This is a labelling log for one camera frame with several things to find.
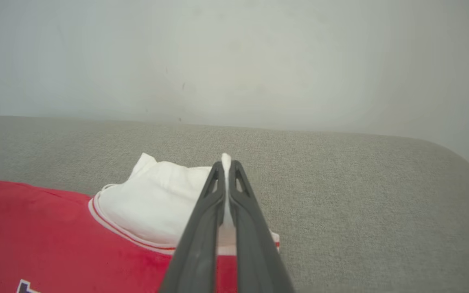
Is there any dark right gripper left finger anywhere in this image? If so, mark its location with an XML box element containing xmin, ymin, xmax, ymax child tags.
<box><xmin>159</xmin><ymin>161</ymin><xmax>226</xmax><ymax>293</ymax></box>

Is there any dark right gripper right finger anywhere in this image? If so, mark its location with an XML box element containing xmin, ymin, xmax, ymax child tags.
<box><xmin>228</xmin><ymin>160</ymin><xmax>294</xmax><ymax>293</ymax></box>

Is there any red jersey with white sleeves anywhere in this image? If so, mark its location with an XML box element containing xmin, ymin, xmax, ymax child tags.
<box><xmin>0</xmin><ymin>153</ymin><xmax>280</xmax><ymax>293</ymax></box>

